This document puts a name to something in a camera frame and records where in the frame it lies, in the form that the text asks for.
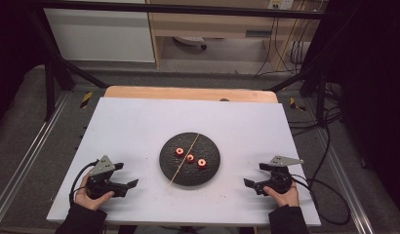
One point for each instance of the person's left hand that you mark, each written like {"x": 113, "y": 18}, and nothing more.
{"x": 87, "y": 199}

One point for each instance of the person's right hand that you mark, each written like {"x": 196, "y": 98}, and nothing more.
{"x": 284, "y": 197}

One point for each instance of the white board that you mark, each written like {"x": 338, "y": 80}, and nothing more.
{"x": 133, "y": 130}

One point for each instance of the wooden table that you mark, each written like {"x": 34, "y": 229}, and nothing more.
{"x": 175, "y": 93}

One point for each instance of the thin bamboo skewer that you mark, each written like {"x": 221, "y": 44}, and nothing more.
{"x": 183, "y": 162}

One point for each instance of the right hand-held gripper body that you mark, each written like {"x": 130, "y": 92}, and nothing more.
{"x": 279, "y": 180}

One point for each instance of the yellow black tape strip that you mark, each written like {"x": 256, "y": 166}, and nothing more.
{"x": 87, "y": 99}
{"x": 295, "y": 104}

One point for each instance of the aluminium rail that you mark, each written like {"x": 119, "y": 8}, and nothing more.
{"x": 29, "y": 152}
{"x": 344, "y": 182}

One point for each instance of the black metal frame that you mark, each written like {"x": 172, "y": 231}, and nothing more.
{"x": 175, "y": 9}

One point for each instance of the white cabinet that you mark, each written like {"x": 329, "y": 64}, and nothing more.
{"x": 100, "y": 35}

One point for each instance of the light wooden cabinet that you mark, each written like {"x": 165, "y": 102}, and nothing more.
{"x": 204, "y": 24}

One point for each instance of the white wall socket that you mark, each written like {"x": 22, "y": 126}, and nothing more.
{"x": 281, "y": 4}

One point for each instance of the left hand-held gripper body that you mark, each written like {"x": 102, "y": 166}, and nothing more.
{"x": 100, "y": 185}

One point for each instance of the round black plate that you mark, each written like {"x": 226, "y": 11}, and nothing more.
{"x": 201, "y": 177}

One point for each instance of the white shoe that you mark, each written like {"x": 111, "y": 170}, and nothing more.
{"x": 188, "y": 40}

